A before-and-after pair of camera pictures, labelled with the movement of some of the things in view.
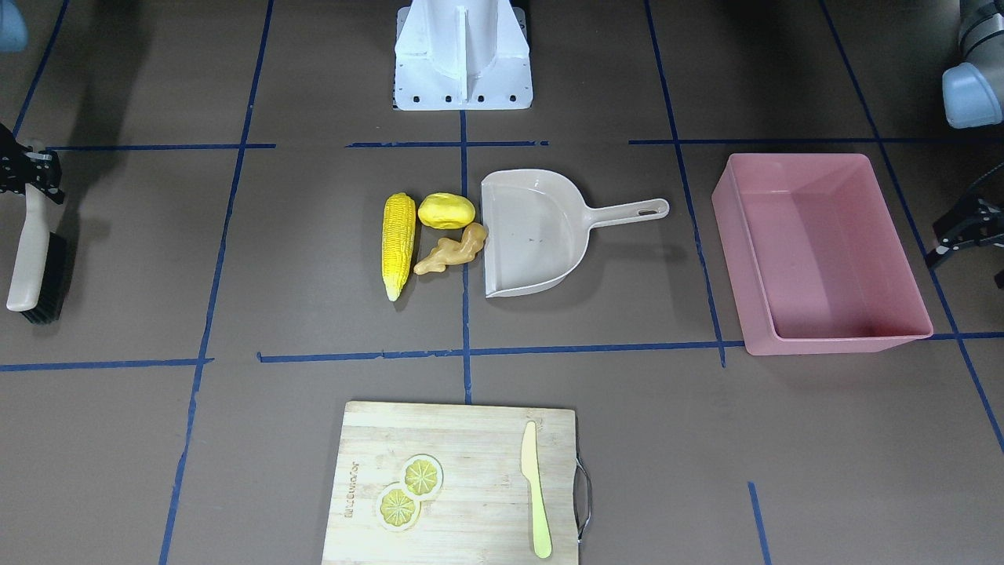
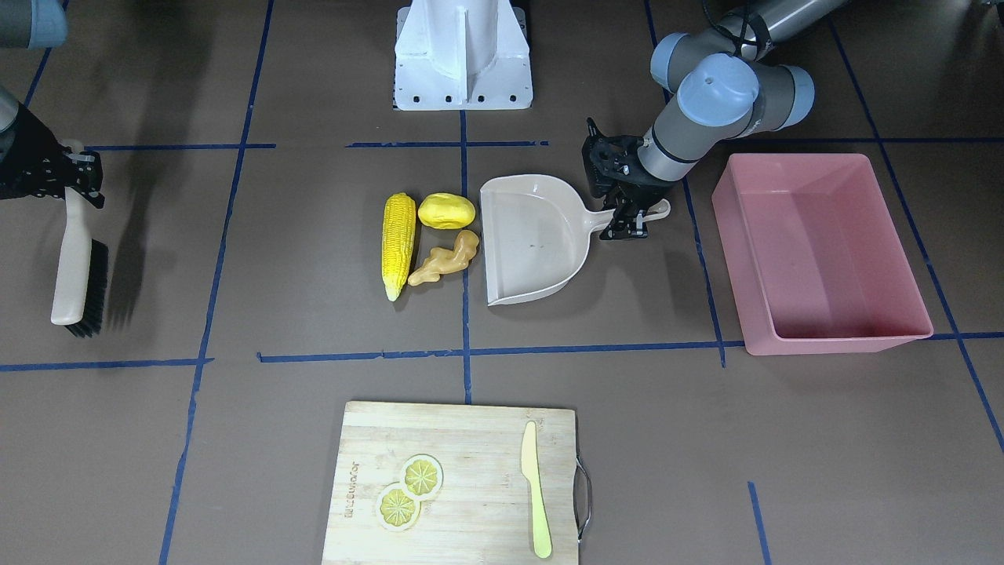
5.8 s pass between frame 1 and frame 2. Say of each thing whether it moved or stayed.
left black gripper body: moved
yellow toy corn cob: stayed
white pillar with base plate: stayed
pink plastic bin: stayed
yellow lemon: stayed
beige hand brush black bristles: moved
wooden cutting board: stayed
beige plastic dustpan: stayed
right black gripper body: moved
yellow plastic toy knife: stayed
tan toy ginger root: moved
